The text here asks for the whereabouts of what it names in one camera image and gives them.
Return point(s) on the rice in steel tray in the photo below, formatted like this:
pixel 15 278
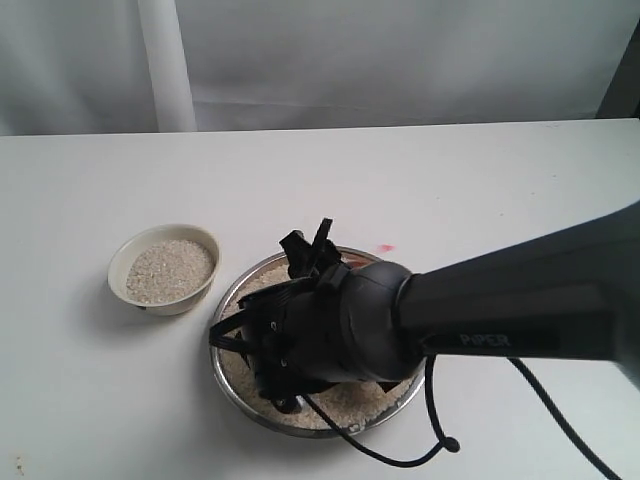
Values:
pixel 352 406

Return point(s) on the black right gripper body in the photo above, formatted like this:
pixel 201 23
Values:
pixel 295 336

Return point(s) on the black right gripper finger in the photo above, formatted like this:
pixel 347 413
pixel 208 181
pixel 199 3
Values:
pixel 323 253
pixel 299 255

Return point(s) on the white backdrop cloth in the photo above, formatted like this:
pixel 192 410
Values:
pixel 89 67

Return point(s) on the steel round tray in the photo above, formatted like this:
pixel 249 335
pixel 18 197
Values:
pixel 234 398

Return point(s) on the small cream bowl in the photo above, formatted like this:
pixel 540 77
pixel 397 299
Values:
pixel 126 255

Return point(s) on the white uncooked rice grains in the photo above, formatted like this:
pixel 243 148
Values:
pixel 168 271

